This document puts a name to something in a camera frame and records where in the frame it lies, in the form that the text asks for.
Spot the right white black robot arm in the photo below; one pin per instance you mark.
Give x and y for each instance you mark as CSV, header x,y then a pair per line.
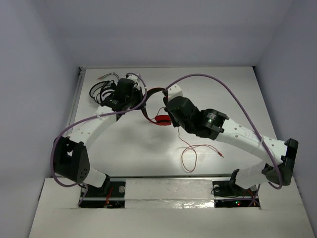
x,y
278,157

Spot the white foil covered panel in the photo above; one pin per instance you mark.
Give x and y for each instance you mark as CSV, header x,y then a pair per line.
x,y
168,193

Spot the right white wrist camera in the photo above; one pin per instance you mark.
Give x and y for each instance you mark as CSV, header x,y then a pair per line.
x,y
174,91

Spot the metal rail at left edge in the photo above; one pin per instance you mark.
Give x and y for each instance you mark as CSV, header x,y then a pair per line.
x,y
71,116

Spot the red black headphones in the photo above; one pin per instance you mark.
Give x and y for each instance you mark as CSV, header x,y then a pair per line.
x,y
151,108

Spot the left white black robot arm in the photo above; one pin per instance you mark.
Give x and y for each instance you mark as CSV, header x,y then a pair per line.
x,y
69,156

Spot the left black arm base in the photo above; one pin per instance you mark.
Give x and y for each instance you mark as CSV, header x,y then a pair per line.
x,y
111,195

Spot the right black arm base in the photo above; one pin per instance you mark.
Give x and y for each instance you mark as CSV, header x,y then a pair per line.
x,y
229,195

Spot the white black headphones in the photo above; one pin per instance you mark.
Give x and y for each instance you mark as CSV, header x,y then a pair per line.
x,y
101,90

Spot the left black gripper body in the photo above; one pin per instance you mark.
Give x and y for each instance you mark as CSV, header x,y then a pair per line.
x,y
139,96

